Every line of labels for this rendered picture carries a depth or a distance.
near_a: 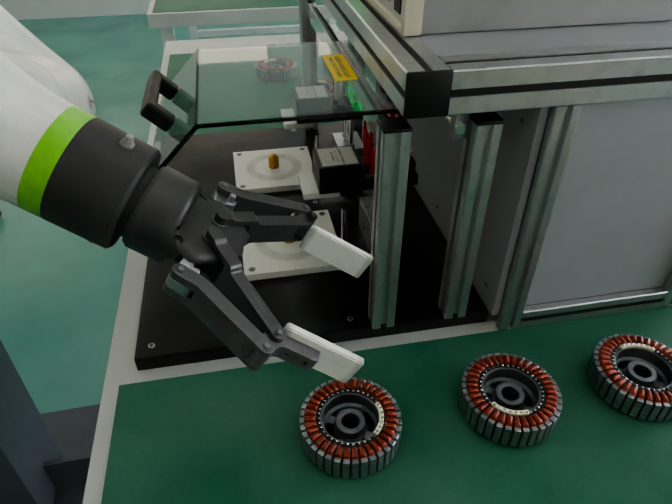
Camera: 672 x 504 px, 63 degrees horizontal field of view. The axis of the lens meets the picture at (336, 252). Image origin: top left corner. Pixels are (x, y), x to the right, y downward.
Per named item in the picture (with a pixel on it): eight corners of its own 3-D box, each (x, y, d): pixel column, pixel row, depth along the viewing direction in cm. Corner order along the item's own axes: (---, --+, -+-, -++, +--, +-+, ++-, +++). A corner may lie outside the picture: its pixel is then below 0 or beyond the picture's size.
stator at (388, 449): (293, 475, 58) (291, 455, 56) (308, 390, 67) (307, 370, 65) (399, 486, 57) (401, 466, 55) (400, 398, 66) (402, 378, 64)
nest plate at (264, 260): (245, 281, 80) (244, 275, 79) (239, 224, 92) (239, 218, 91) (345, 269, 82) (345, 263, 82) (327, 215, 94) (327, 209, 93)
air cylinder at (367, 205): (368, 251, 86) (369, 222, 83) (357, 224, 92) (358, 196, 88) (399, 247, 87) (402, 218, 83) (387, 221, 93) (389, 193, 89)
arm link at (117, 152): (57, 141, 37) (114, 91, 45) (26, 254, 44) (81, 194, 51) (141, 184, 39) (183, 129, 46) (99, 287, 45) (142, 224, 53)
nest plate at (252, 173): (237, 196, 99) (236, 190, 98) (233, 157, 111) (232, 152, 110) (319, 188, 101) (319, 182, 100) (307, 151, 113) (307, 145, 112)
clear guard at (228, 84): (148, 182, 56) (135, 128, 53) (162, 95, 75) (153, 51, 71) (450, 155, 61) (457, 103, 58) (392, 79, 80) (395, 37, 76)
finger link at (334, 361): (288, 320, 43) (286, 327, 42) (365, 357, 44) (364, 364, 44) (272, 342, 44) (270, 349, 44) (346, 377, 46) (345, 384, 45)
